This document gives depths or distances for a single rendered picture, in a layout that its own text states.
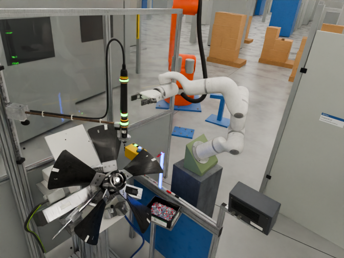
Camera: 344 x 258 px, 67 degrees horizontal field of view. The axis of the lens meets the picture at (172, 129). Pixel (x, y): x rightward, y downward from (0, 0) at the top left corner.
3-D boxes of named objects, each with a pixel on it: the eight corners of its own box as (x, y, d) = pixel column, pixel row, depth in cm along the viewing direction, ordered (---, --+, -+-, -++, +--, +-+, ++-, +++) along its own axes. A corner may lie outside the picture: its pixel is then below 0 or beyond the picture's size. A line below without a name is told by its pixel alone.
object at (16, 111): (5, 119, 149) (2, 105, 145) (14, 114, 155) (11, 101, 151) (23, 121, 148) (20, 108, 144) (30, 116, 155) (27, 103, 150)
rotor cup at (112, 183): (92, 183, 154) (101, 179, 145) (108, 166, 164) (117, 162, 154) (108, 199, 158) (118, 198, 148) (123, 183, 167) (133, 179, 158)
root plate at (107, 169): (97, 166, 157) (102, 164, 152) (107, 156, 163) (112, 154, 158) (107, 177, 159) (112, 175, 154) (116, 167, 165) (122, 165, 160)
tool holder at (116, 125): (113, 140, 148) (112, 125, 143) (116, 134, 154) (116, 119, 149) (128, 142, 147) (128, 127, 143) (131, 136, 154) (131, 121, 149)
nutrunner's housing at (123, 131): (120, 143, 150) (119, 64, 128) (122, 140, 154) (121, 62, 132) (127, 144, 150) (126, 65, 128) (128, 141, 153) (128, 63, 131)
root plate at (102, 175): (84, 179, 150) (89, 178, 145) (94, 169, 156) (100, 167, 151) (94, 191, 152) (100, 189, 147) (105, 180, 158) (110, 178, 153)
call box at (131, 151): (124, 157, 215) (124, 146, 210) (133, 152, 222) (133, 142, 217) (137, 166, 207) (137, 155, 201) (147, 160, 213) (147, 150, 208)
